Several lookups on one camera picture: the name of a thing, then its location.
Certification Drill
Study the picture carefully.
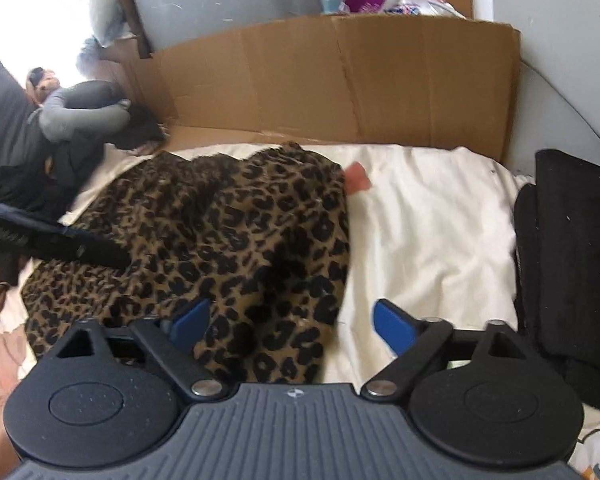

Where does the cream bear printed blanket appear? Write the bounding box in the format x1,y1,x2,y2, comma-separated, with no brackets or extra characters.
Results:
0,142,600,480

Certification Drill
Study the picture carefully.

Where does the black frilly cloth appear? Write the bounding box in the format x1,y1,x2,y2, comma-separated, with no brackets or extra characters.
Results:
115,104,168,151

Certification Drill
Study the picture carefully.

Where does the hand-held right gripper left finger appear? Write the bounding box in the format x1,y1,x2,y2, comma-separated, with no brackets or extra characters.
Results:
55,297,231,402

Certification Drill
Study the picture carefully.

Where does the leopard print garment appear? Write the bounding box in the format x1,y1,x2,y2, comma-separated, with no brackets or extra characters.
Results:
20,142,353,386

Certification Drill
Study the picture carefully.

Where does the white fluffy pillow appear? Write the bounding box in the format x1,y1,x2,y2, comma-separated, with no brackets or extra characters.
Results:
75,0,133,63

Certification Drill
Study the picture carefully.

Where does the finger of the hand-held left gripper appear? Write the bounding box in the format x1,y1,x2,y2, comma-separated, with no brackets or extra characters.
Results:
60,229,132,269

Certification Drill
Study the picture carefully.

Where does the black folded garment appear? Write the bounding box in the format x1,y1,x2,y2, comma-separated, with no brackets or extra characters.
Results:
512,149,600,416

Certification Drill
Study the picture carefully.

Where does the purple white detergent bag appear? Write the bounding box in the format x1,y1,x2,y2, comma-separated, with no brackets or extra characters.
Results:
344,0,468,18

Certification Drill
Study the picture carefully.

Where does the dark grey pillow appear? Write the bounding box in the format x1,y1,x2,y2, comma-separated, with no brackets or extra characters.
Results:
0,52,46,171

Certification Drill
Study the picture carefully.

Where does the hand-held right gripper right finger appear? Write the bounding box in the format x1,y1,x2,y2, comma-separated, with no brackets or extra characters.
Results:
362,299,534,402

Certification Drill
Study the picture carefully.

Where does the brown cardboard sheet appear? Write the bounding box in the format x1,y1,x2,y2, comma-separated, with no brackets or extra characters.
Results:
117,12,523,161

